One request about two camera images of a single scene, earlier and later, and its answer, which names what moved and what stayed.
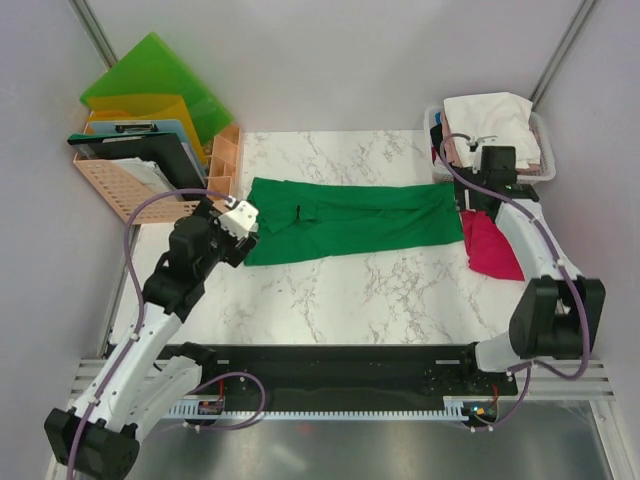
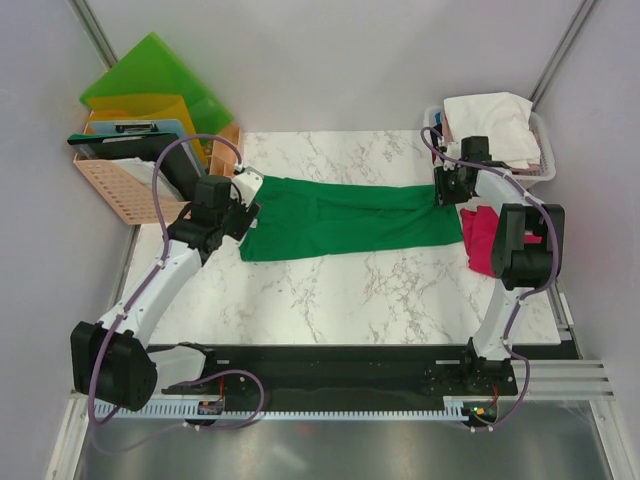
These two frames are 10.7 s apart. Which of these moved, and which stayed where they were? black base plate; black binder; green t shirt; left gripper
Moved: left gripper
Stayed: green t shirt; black binder; black base plate
